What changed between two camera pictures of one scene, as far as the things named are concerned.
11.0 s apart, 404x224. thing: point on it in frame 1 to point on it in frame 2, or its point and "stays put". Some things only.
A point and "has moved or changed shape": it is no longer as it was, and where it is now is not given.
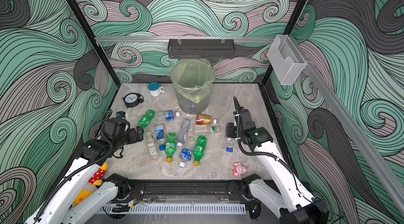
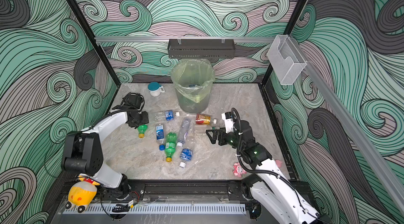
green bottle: (146, 118) has moved or changed shape
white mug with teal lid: (155, 89) stays put
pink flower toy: (239, 170) stays put
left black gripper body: (132, 136) to (141, 119)
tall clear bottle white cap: (184, 129) stays put
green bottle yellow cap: (199, 149) to (232, 139)
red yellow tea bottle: (201, 119) stays put
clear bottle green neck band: (205, 129) stays put
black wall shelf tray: (201, 48) stays put
